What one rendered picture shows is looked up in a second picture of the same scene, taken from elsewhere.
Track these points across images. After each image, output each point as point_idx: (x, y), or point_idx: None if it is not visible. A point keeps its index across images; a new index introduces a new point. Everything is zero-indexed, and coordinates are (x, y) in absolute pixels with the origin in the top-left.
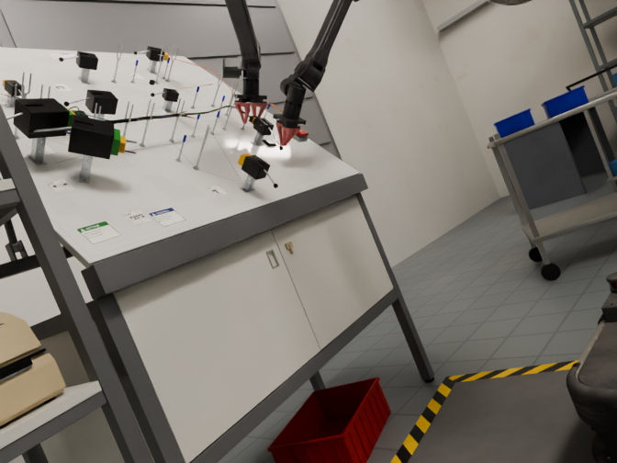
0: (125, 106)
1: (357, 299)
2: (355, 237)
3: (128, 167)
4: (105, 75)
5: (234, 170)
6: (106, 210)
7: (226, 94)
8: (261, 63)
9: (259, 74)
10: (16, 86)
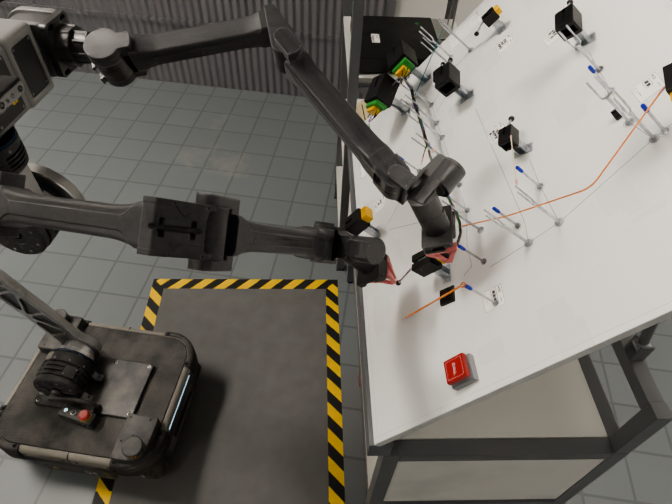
0: (522, 104)
1: None
2: None
3: (413, 134)
4: (620, 52)
5: (401, 226)
6: (378, 132)
7: (640, 266)
8: (383, 193)
9: (416, 215)
10: (421, 28)
